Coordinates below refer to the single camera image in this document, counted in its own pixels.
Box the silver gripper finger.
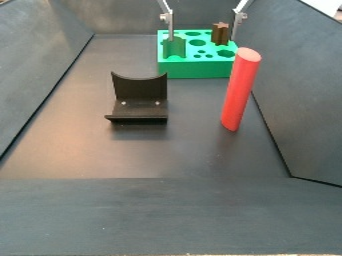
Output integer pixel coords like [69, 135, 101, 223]
[156, 0, 173, 41]
[230, 0, 254, 41]

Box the red oval cylinder peg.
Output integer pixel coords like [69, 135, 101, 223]
[220, 47, 262, 132]

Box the green shape sorting board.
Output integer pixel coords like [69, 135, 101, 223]
[156, 29, 238, 78]

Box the brown star-shaped peg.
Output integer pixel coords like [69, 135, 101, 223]
[211, 22, 230, 45]

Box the black curved stand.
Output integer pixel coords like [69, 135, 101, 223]
[104, 72, 168, 122]

